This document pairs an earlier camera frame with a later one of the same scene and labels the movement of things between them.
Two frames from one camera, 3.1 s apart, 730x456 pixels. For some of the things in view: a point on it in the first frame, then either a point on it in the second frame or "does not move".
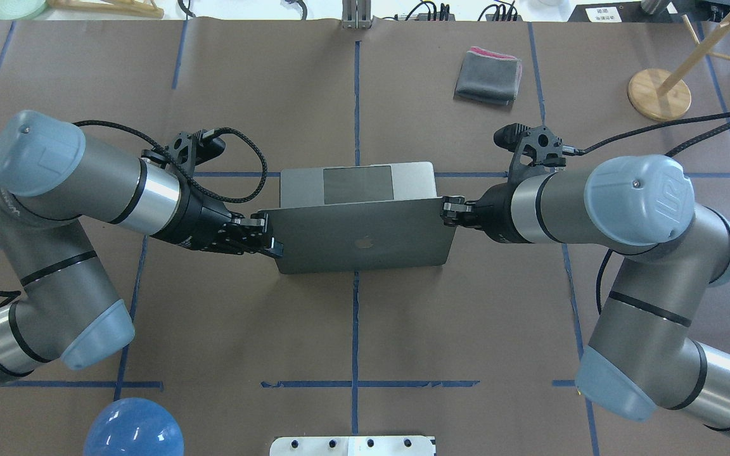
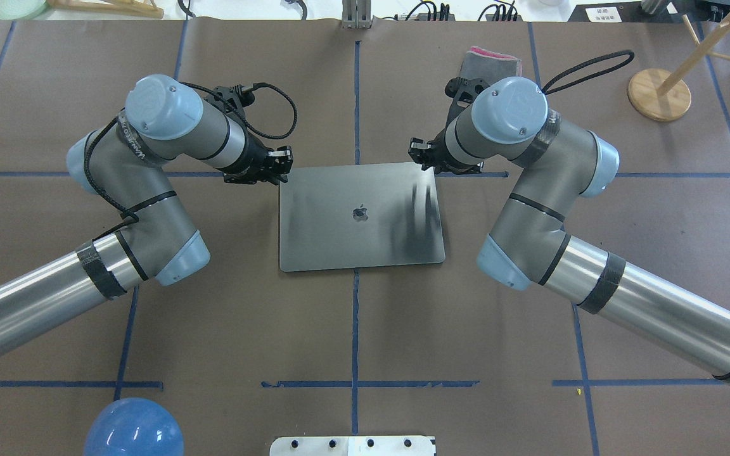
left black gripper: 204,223 to 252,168
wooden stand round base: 644,98 does not move
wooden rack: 113,8 does not move
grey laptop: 360,217 does not move
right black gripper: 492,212 to 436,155
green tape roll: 12,9 does not move
